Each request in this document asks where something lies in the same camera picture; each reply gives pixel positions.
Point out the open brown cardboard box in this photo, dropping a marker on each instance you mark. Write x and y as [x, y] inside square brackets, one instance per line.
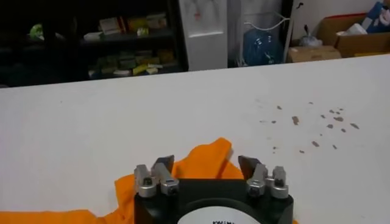
[359, 44]

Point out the white metal jug rack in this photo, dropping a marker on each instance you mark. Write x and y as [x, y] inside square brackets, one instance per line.
[286, 30]

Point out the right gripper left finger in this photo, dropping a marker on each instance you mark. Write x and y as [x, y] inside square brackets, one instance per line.
[163, 178]

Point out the white rounded work table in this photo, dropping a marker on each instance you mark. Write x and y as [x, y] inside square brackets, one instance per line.
[122, 115]

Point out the black shelf unit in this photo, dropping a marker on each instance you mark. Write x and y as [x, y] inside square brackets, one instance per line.
[76, 54]

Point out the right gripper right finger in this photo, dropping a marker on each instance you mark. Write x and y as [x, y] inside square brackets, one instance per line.
[257, 179]

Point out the closed brown cardboard box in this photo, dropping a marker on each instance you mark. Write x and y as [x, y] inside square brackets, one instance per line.
[314, 54]

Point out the orange t-shirt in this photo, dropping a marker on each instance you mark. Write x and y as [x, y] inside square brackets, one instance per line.
[207, 158]

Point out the small tied plastic bag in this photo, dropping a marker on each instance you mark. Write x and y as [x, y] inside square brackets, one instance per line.
[309, 39]

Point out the white water dispenser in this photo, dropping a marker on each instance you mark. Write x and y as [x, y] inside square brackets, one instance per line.
[204, 45]

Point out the blue white bag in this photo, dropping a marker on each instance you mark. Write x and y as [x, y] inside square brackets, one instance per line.
[376, 18]

